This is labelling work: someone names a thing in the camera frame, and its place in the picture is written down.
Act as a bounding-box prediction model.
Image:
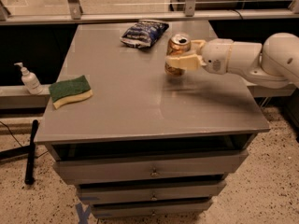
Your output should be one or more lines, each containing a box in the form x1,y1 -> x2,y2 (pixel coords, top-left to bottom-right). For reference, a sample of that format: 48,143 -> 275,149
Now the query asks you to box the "middle grey drawer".
77,180 -> 226,204

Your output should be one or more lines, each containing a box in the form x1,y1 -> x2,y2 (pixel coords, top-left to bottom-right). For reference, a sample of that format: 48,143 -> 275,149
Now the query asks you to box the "grey drawer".
77,180 -> 226,204
92,198 -> 212,219
53,149 -> 249,185

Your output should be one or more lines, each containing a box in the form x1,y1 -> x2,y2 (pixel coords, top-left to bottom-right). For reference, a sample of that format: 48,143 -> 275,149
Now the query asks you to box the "black cable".
0,120 -> 24,148

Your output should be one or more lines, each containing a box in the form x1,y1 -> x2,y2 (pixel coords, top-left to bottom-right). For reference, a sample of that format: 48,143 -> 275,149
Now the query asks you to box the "black stand leg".
0,119 -> 38,185

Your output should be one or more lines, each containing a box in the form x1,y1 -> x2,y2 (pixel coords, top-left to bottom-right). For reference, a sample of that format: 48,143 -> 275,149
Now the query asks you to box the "bottom grey drawer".
92,198 -> 212,219

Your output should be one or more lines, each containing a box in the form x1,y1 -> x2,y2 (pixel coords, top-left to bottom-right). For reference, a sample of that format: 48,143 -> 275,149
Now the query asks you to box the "grey drawer cabinet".
34,20 -> 271,220

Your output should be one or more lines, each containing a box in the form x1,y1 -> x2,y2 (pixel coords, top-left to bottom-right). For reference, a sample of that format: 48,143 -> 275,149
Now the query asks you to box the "blue chip bag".
121,20 -> 169,49

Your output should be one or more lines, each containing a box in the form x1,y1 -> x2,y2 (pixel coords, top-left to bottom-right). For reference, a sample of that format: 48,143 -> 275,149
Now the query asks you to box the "green and yellow sponge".
49,76 -> 93,109

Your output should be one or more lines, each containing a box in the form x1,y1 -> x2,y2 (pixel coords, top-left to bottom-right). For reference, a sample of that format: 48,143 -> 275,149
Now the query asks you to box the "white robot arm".
165,33 -> 299,89

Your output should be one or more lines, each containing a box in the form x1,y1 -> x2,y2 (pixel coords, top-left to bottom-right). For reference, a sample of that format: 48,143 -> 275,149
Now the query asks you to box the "white pump bottle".
16,63 -> 43,95

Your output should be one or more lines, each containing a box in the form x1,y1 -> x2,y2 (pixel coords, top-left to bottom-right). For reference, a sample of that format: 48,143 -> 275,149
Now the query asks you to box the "orange soda can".
164,32 -> 191,77

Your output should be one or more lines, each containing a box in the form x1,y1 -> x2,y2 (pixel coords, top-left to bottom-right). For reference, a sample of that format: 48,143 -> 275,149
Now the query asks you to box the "grey metal rail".
0,0 -> 298,25

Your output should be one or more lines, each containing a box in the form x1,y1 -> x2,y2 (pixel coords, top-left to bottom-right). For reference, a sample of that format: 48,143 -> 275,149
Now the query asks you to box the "top grey drawer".
53,149 -> 249,185

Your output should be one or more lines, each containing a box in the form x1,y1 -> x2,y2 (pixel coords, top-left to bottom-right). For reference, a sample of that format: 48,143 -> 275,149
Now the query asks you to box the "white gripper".
165,38 -> 234,75

